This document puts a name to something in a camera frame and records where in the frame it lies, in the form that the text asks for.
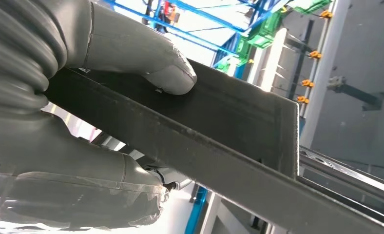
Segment red orange device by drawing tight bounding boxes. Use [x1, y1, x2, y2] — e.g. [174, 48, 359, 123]
[162, 0, 180, 24]

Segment blue rack with green crates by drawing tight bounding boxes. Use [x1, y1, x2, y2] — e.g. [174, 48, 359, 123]
[103, 0, 277, 80]

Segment green plastic crate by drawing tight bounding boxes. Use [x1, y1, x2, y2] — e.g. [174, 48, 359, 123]
[216, 55, 244, 76]
[292, 0, 334, 14]
[237, 11, 285, 49]

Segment white column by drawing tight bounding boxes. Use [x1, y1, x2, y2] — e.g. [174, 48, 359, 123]
[300, 0, 351, 149]

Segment blue metal rack frame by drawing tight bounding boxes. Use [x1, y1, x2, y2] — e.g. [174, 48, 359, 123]
[185, 186, 209, 234]

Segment grey metal wall bracket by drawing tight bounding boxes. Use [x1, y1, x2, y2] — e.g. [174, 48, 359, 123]
[327, 76, 384, 112]

